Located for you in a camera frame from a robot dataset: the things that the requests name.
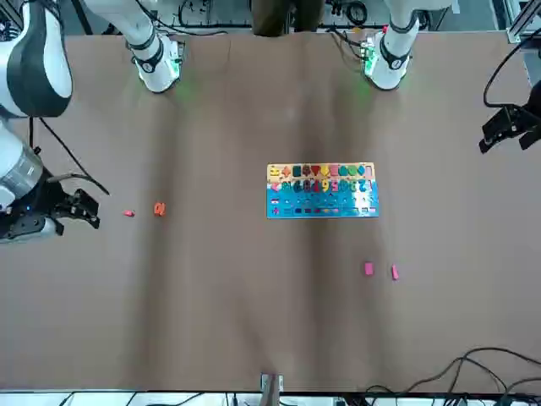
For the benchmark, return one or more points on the blue number two piece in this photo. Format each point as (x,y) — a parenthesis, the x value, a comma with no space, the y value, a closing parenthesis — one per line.
(362,186)

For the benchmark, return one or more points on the pink number five piece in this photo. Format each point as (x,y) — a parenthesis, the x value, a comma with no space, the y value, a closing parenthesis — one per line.
(334,186)

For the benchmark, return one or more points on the maroon pentagon shape piece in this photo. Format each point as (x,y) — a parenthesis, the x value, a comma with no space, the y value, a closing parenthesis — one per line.
(306,170)

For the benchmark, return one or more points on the green circle shape piece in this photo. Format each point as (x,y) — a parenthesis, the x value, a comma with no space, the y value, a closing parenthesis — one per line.
(352,171)

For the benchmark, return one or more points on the light pink shape piece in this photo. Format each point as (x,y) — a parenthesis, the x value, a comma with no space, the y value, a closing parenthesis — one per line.
(334,171)

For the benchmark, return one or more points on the orange plus sign piece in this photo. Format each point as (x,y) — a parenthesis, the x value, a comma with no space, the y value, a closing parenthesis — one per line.
(286,171)

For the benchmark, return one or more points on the aluminium frame bar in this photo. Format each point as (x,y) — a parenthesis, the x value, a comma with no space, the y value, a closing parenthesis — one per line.
(517,25)

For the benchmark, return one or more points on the yellow equals sign piece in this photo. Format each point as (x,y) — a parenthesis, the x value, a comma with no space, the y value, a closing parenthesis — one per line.
(274,171)

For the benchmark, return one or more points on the blue toy puzzle board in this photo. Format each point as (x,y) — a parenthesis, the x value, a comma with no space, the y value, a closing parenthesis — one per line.
(321,207)

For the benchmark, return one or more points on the blue diamond shape piece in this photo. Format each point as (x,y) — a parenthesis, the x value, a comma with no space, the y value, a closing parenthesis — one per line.
(361,170)

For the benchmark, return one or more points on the aluminium post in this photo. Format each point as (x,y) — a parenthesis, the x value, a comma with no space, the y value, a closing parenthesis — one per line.
(270,389)

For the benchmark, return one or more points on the dark teal square piece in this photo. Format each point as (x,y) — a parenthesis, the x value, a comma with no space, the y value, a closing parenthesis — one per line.
(296,171)

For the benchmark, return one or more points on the yellow trapezoid shape piece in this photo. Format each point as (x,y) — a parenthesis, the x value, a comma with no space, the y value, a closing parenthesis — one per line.
(325,171)

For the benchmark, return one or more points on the pink rectangle shape piece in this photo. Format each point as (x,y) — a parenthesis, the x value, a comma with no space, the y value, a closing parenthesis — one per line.
(369,269)

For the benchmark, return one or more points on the orange number ten piece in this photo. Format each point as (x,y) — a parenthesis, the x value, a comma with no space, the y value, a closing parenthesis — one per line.
(159,209)

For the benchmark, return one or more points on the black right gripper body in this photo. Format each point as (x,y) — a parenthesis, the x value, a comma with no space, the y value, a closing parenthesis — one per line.
(38,209)

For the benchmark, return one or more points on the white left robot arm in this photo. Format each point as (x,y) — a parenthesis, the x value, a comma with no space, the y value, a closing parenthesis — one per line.
(393,63)

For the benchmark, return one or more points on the green number three piece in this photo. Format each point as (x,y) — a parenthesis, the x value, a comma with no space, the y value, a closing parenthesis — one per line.
(352,186)

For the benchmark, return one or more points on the maroon number eight piece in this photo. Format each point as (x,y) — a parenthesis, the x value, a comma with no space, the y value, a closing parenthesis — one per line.
(306,186)

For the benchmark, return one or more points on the pink number one piece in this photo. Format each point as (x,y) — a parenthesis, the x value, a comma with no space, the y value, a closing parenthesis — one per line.
(395,272)

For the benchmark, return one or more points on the yellow number six piece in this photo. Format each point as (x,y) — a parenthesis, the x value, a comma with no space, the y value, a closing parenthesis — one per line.
(324,186)

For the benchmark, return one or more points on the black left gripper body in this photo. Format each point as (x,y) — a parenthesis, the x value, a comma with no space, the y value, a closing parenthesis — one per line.
(536,105)

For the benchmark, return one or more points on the red triangle shape piece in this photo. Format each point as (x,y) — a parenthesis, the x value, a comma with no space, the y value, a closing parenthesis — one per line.
(316,170)

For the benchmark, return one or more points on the dark teal number nine piece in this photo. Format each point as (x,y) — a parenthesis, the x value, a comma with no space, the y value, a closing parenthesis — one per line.
(296,186)

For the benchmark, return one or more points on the person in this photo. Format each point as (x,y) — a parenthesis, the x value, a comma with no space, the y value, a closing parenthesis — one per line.
(274,17)

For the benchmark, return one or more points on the teal heart shape piece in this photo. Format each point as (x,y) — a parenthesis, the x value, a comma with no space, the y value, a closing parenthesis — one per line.
(343,171)

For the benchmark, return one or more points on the red rectangular block piece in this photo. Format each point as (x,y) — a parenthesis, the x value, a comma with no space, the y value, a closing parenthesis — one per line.
(129,213)

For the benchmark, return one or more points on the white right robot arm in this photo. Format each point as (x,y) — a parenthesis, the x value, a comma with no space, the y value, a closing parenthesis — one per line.
(156,63)

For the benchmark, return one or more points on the red number seven piece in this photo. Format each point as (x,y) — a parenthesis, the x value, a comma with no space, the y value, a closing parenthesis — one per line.
(315,186)

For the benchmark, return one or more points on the teal number four piece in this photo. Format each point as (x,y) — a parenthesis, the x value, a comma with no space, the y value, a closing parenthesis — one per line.
(343,186)

